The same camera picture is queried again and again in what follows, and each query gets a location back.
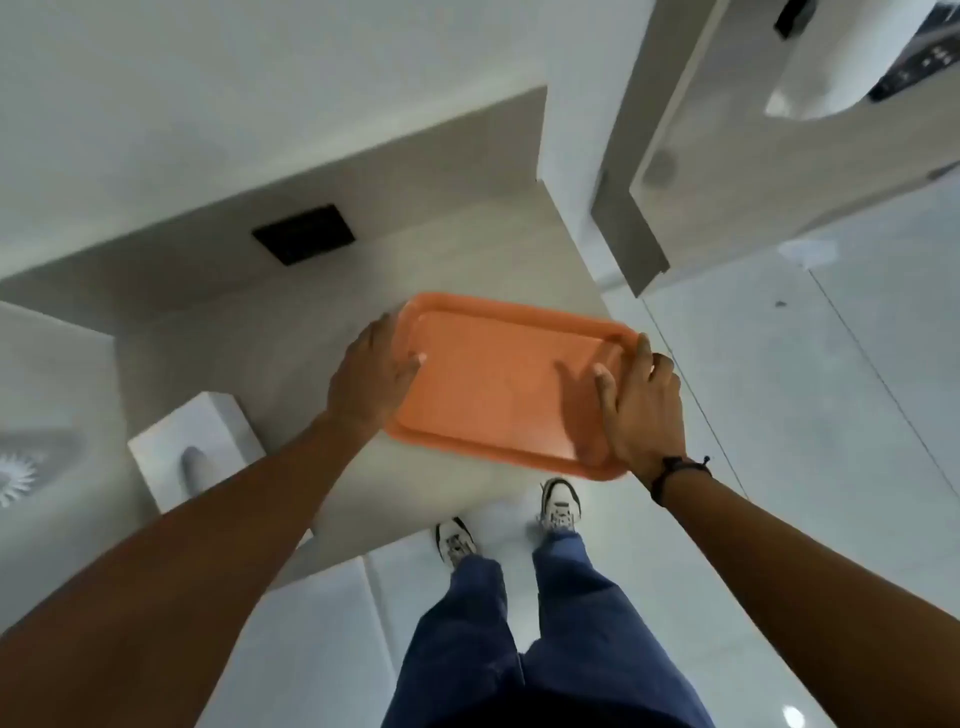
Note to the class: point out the person's left hand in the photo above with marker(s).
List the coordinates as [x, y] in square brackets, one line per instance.
[367, 379]

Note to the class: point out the person's right hand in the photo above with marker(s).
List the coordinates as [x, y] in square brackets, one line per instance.
[649, 420]

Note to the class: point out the orange plastic tray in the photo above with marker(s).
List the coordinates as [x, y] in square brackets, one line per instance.
[495, 390]

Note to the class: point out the white tissue box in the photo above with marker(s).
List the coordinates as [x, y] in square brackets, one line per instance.
[217, 431]

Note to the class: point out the person's right forearm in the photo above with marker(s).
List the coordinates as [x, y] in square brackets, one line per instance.
[810, 600]

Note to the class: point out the person's left forearm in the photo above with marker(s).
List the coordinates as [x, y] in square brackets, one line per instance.
[187, 570]

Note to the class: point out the black wristband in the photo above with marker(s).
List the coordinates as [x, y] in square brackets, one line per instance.
[671, 469]

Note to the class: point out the white right sneaker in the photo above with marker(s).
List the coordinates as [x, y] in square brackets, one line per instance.
[561, 506]

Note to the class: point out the white sneaker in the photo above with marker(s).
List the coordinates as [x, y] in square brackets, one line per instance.
[456, 541]
[561, 506]

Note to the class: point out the white left sneaker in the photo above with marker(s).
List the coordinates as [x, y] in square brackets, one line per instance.
[456, 541]

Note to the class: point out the blue jeans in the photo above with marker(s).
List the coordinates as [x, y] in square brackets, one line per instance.
[585, 645]

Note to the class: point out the white toilet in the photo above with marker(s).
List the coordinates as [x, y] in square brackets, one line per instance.
[840, 60]

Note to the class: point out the black toilet control panel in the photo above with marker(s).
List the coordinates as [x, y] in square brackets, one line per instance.
[919, 64]

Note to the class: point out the black wall socket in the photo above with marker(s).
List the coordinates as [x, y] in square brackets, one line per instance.
[304, 234]

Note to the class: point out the white wall hair dryer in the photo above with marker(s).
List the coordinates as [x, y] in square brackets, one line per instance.
[15, 478]

